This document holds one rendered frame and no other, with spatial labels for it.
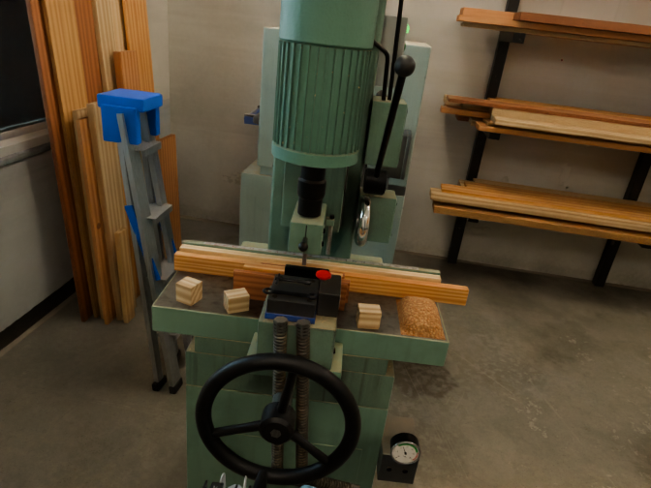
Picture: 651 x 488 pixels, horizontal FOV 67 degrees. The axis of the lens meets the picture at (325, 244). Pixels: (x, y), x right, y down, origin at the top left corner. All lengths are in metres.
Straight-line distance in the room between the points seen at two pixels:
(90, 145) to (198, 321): 1.44
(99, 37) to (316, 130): 1.83
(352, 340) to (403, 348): 0.10
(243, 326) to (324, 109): 0.45
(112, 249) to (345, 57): 1.79
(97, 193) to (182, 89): 1.40
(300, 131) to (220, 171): 2.71
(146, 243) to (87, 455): 0.76
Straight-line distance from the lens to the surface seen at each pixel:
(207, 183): 3.68
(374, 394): 1.09
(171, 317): 1.05
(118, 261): 2.48
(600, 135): 2.95
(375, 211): 1.22
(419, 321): 1.02
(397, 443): 1.10
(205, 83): 3.53
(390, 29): 1.26
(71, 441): 2.10
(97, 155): 2.34
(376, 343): 1.01
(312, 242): 1.03
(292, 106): 0.94
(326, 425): 1.16
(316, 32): 0.91
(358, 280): 1.11
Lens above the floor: 1.45
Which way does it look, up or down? 24 degrees down
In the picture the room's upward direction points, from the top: 7 degrees clockwise
